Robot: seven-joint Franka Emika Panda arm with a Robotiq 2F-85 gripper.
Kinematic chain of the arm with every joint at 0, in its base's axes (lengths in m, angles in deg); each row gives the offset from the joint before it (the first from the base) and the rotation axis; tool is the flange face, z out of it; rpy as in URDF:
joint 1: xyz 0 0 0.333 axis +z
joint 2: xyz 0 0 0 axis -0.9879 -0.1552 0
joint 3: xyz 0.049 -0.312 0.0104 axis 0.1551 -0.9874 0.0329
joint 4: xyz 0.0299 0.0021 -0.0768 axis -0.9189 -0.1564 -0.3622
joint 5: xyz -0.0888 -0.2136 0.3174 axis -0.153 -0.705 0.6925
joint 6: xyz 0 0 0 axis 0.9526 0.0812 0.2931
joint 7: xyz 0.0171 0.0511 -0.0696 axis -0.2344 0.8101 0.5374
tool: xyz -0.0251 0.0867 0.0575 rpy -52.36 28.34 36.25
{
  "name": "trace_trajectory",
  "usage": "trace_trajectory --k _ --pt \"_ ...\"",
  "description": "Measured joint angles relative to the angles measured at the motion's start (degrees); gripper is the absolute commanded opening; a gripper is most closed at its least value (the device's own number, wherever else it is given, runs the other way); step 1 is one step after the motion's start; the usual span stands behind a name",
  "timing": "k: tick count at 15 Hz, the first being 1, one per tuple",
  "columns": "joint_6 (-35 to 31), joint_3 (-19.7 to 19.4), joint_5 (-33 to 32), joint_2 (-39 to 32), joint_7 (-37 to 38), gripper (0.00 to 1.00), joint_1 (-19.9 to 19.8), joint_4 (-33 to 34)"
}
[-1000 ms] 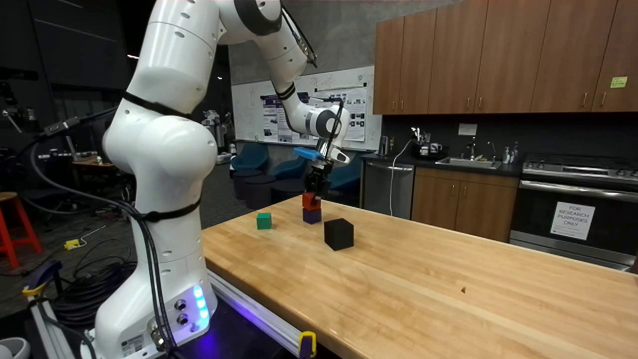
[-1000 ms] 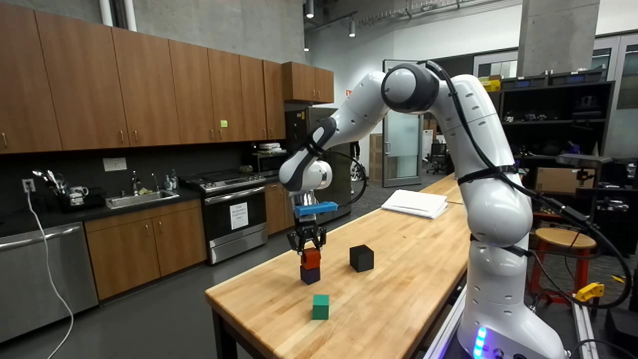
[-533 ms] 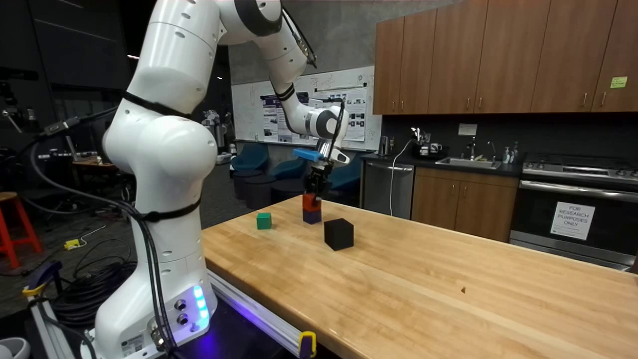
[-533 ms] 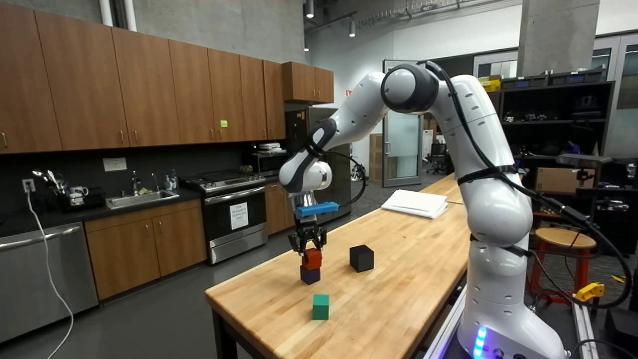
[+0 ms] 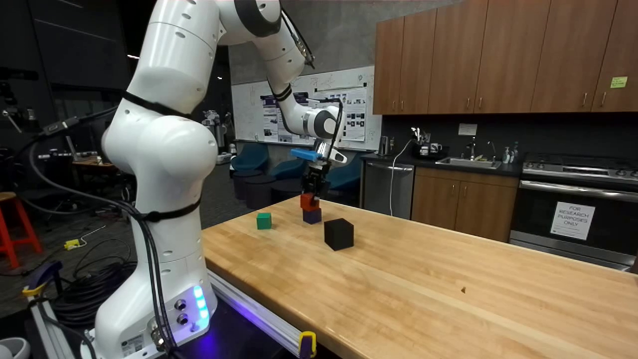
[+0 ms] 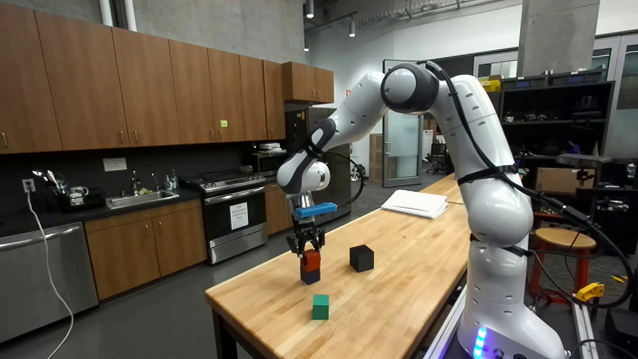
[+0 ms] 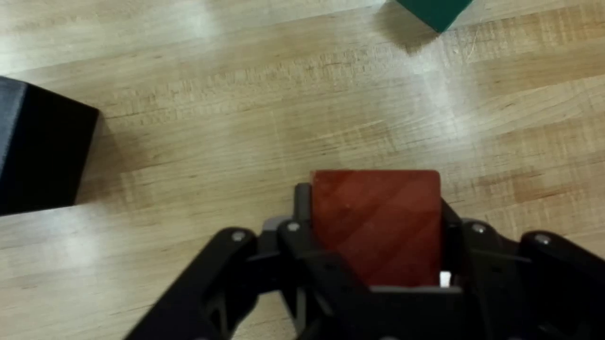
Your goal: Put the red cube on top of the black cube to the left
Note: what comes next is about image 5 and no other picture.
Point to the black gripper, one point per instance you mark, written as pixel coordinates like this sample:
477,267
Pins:
316,171

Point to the red cube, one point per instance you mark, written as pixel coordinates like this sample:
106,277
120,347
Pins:
310,201

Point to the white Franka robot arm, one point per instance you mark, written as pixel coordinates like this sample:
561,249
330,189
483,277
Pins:
160,151

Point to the large black cube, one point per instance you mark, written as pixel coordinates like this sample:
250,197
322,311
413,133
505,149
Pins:
340,233

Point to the green cube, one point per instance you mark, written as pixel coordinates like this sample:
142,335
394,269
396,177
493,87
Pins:
264,219

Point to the stainless steel dishwasher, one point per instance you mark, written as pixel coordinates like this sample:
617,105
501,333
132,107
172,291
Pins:
388,189

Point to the wide brown lower cabinet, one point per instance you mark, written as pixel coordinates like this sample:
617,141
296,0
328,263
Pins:
465,201

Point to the yellow clamp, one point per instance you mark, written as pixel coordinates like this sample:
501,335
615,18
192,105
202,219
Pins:
308,341

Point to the steel kitchen sink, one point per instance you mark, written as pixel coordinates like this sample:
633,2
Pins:
467,161

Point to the yellow tool on floor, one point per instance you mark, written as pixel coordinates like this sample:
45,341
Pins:
73,243

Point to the white paper sheet on oven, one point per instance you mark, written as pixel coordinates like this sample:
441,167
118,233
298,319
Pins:
573,219

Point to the stainless steel oven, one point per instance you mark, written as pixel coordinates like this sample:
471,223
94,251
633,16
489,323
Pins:
585,199

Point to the red legged stool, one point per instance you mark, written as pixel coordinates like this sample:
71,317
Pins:
13,225

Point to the green sticker on cabinet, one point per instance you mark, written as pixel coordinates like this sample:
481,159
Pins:
619,81

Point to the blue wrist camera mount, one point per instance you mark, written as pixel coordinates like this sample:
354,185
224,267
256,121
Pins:
304,153

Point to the white wall poster board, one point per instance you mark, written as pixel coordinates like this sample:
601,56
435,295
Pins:
256,111

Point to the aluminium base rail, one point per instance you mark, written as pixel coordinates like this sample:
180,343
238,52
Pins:
256,309

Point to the white wall outlet plate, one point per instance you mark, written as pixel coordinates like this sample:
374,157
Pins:
467,129

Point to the brown upper wall cabinets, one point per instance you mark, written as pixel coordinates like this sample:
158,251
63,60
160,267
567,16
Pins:
505,60

